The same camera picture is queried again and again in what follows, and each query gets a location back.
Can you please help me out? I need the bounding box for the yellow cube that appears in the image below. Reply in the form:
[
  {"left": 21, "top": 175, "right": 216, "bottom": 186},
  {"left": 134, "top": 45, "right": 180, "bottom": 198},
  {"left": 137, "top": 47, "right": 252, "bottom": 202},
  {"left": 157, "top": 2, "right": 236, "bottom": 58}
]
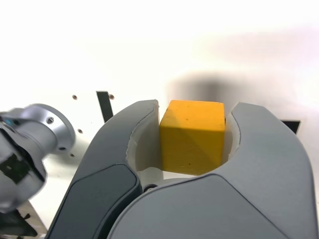
[{"left": 159, "top": 100, "right": 226, "bottom": 177}]

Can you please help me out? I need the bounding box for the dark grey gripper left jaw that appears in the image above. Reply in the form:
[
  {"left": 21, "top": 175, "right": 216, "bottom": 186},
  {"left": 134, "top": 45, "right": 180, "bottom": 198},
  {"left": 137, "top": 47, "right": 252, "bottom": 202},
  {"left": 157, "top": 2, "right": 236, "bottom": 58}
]
[{"left": 46, "top": 99, "right": 164, "bottom": 239}]

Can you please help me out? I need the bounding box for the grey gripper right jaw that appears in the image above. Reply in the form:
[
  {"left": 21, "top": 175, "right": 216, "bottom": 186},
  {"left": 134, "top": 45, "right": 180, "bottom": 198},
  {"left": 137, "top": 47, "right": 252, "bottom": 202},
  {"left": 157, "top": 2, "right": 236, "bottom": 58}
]
[{"left": 108, "top": 101, "right": 318, "bottom": 239}]

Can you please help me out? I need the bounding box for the black tape strip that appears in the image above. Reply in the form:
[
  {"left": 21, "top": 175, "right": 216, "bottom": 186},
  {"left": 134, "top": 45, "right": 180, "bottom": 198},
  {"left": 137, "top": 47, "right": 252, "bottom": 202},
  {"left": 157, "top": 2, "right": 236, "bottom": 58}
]
[{"left": 96, "top": 91, "right": 114, "bottom": 123}]

